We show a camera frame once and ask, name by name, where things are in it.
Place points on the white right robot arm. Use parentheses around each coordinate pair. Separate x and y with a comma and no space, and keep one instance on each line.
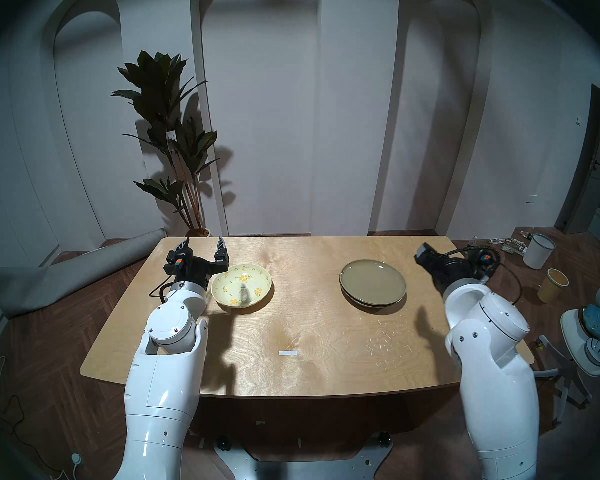
(500,384)

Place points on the tan paper cup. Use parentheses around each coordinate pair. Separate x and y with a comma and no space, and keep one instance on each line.
(552,286)

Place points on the white floor plug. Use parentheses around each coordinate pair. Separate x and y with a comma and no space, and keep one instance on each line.
(76,458)

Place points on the white bucket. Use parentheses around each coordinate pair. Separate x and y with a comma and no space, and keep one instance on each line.
(537,254)

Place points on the grey door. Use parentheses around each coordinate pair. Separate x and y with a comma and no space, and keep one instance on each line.
(587,174)

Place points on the rolled grey carpet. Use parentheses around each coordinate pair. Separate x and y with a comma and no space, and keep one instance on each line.
(70,274)

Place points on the olive green plate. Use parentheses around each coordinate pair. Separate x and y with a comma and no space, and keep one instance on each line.
(372,281)

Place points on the yellow floral ceramic plate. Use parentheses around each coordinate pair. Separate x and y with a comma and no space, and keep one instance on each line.
(230,284)

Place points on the white striped round object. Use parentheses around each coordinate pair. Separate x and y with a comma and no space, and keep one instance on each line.
(597,351)

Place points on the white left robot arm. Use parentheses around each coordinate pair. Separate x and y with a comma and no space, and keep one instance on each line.
(165,384)

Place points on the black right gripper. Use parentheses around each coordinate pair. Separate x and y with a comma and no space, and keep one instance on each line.
(457,271)

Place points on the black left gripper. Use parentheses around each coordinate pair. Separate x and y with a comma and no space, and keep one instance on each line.
(196,270)

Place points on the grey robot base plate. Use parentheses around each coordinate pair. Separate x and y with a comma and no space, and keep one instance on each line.
(300,471)

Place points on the teal round object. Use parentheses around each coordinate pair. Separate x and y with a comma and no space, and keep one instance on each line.
(595,321)

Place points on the terracotta plant pot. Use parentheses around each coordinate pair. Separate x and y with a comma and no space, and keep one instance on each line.
(197,232)

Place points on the tall dark green plant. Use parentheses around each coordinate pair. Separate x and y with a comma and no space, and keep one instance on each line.
(155,84)

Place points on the small dark bottle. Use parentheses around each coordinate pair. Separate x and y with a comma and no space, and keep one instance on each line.
(526,235)

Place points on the white swivel stool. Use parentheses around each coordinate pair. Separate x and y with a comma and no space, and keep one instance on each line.
(575,344)

